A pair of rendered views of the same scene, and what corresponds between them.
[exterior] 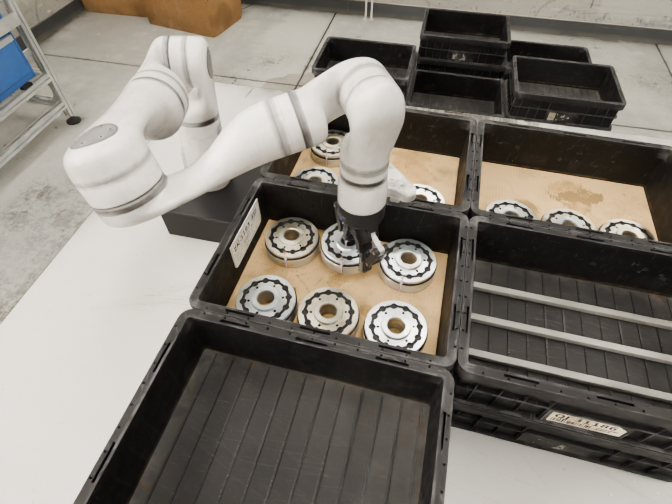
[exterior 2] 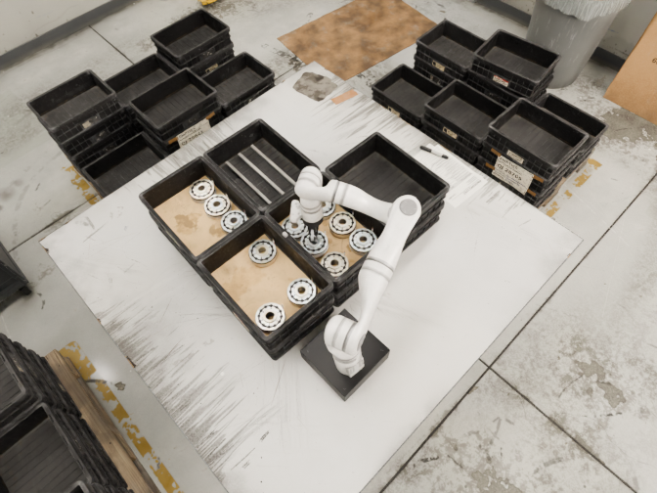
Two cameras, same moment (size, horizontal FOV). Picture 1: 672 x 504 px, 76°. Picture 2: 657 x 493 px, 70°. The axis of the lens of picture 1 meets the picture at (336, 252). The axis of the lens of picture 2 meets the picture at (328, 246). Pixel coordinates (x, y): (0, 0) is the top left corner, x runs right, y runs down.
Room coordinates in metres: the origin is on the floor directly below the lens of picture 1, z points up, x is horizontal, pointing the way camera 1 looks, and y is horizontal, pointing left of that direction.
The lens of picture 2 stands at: (1.19, 0.55, 2.34)
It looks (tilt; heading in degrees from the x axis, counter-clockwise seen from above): 59 degrees down; 216
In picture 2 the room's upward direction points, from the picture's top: 4 degrees counter-clockwise
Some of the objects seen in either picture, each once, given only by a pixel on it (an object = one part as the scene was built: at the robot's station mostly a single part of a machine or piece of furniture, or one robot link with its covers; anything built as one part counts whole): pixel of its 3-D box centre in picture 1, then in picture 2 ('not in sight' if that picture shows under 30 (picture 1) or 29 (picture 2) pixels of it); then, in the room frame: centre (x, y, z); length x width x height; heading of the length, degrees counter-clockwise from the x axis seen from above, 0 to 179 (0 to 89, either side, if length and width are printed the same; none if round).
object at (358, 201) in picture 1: (373, 178); (306, 208); (0.49, -0.06, 1.05); 0.11 x 0.09 x 0.06; 120
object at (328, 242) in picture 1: (348, 242); (314, 242); (0.50, -0.02, 0.88); 0.10 x 0.10 x 0.01
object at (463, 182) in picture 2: not in sight; (444, 173); (-0.18, 0.20, 0.70); 0.33 x 0.23 x 0.01; 77
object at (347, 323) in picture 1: (328, 312); (342, 222); (0.37, 0.01, 0.86); 0.10 x 0.10 x 0.01
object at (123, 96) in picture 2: not in sight; (151, 101); (-0.08, -1.71, 0.31); 0.40 x 0.30 x 0.34; 167
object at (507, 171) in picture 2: not in sight; (511, 173); (-0.61, 0.44, 0.41); 0.31 x 0.02 x 0.16; 77
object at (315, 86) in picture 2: not in sight; (314, 84); (-0.36, -0.62, 0.71); 0.22 x 0.19 x 0.01; 77
